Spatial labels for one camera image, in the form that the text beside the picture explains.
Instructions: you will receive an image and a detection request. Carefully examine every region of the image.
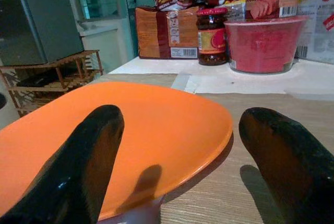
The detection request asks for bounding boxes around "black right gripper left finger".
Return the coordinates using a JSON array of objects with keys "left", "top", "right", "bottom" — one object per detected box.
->
[{"left": 0, "top": 104, "right": 125, "bottom": 224}]

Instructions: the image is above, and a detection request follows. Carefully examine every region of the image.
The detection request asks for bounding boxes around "brown noodle multipack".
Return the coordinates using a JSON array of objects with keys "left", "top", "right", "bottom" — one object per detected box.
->
[{"left": 135, "top": 6, "right": 199, "bottom": 60}]

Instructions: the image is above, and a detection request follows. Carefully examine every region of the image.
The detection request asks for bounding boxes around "large beige table mat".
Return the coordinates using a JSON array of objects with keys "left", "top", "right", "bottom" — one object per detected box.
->
[{"left": 160, "top": 92, "right": 334, "bottom": 224}]

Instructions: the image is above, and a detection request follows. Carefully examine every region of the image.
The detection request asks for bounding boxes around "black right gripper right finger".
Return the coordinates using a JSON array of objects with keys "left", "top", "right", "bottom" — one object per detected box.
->
[{"left": 238, "top": 107, "right": 334, "bottom": 224}]

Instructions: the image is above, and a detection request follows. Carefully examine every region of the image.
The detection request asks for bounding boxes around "chili jar with red lid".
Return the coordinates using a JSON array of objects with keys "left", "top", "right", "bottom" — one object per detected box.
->
[{"left": 196, "top": 7, "right": 229, "bottom": 66}]

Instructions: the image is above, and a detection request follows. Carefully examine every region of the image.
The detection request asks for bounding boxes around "white printed flour bag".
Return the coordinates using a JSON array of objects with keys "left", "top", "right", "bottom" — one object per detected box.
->
[{"left": 294, "top": 0, "right": 334, "bottom": 65}]

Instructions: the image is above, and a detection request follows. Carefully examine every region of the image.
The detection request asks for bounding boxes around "orange oval plate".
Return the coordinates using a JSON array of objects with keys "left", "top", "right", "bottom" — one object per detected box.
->
[{"left": 0, "top": 81, "right": 234, "bottom": 221}]

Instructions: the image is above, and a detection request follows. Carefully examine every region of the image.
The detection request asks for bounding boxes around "clear wrapped snack packet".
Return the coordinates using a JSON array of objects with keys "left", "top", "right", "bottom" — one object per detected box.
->
[{"left": 223, "top": 0, "right": 246, "bottom": 22}]

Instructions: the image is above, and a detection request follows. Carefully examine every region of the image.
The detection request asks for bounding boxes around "grey box appliance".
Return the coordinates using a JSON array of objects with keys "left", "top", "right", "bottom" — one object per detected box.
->
[{"left": 0, "top": 0, "right": 85, "bottom": 67}]

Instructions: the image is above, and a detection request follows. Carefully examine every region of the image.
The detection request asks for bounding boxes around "wooden slatted shelf rack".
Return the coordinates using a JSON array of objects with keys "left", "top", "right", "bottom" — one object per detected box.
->
[{"left": 0, "top": 49, "right": 104, "bottom": 117}]

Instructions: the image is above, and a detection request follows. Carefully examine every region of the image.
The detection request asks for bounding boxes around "red plastic bowl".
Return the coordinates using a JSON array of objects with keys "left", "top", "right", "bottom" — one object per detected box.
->
[{"left": 223, "top": 16, "right": 308, "bottom": 74}]

